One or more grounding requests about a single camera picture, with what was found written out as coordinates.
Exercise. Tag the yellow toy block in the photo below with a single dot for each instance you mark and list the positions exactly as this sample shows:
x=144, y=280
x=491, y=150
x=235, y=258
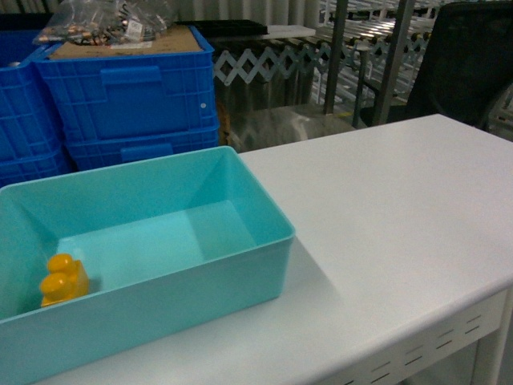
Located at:
x=67, y=279

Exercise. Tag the blue crate top right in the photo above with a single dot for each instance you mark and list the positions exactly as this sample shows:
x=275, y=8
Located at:
x=146, y=92

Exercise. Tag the blue crate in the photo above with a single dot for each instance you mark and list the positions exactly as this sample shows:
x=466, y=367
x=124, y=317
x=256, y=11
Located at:
x=30, y=123
x=146, y=92
x=29, y=168
x=102, y=153

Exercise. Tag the white table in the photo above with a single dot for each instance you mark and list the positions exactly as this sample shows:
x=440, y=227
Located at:
x=400, y=229

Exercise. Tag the brown cardboard sheet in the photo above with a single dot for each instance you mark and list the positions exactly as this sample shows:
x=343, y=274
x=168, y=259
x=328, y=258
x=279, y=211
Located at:
x=128, y=44

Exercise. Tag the blue crate bottom right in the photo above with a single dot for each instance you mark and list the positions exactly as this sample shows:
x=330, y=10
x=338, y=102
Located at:
x=102, y=153

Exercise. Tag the expandable roller conveyor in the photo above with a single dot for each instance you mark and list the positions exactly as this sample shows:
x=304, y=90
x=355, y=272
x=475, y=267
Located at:
x=265, y=73

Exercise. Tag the clear bag of small parts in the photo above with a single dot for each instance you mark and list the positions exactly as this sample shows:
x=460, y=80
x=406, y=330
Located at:
x=106, y=23

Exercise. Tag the blue crate top middle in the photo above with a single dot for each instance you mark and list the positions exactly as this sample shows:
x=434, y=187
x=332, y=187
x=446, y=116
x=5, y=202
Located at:
x=30, y=123

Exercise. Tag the blue crate bottom middle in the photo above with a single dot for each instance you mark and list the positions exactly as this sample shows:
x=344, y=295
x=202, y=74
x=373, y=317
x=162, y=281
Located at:
x=29, y=168

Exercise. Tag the black mesh office chair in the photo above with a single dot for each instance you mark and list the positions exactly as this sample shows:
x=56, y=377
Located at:
x=467, y=65

